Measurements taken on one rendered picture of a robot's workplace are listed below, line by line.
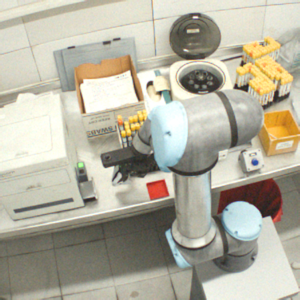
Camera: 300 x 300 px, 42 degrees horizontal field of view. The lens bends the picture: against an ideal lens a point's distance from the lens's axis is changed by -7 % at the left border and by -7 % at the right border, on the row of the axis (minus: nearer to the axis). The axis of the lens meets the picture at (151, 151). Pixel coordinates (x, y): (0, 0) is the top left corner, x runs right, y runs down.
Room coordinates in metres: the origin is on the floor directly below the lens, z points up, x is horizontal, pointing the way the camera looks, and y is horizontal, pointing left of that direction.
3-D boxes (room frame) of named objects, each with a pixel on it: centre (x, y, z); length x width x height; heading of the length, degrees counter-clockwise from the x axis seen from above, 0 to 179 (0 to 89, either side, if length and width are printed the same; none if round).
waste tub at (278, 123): (0.95, -0.49, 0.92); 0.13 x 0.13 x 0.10; 6
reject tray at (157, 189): (0.78, -0.01, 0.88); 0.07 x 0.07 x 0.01; 9
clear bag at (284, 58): (1.44, -0.71, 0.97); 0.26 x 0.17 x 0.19; 120
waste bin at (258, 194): (0.96, -0.42, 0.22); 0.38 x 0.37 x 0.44; 99
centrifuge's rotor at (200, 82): (1.21, -0.22, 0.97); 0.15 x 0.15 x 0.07
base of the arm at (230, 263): (0.50, -0.23, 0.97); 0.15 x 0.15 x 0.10
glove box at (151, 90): (1.20, -0.04, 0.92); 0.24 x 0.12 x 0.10; 9
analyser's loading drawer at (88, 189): (0.77, 0.31, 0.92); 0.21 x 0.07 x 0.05; 99
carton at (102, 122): (1.19, 0.15, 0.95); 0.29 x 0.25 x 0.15; 9
